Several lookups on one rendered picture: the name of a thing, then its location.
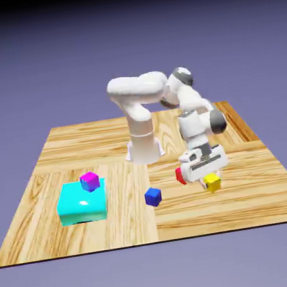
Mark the small red cube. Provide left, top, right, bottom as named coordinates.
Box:
left=174, top=166, right=188, bottom=186

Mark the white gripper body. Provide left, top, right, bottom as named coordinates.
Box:
left=177, top=143, right=231, bottom=185

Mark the small yellow cube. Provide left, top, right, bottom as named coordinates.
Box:
left=202, top=172, right=223, bottom=194

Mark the small blue cube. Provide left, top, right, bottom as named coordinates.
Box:
left=143, top=185, right=164, bottom=209

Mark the large cyan box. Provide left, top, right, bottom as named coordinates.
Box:
left=53, top=177, right=112, bottom=228

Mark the small magenta cube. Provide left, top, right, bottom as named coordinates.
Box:
left=78, top=170, right=101, bottom=194

